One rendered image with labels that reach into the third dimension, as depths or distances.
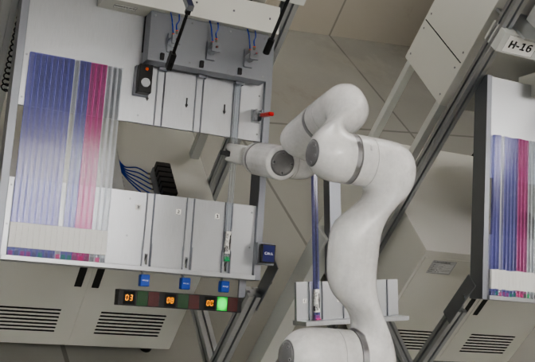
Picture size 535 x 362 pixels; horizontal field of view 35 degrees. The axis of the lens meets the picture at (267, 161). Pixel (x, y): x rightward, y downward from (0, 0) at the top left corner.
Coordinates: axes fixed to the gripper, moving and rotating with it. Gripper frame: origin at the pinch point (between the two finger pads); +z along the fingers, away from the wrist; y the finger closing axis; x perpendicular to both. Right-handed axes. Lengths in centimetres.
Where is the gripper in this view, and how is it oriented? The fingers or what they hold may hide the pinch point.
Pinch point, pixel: (234, 153)
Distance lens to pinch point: 230.6
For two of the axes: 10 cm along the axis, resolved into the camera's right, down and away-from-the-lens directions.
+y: -9.0, -1.3, -4.1
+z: -4.0, -0.8, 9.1
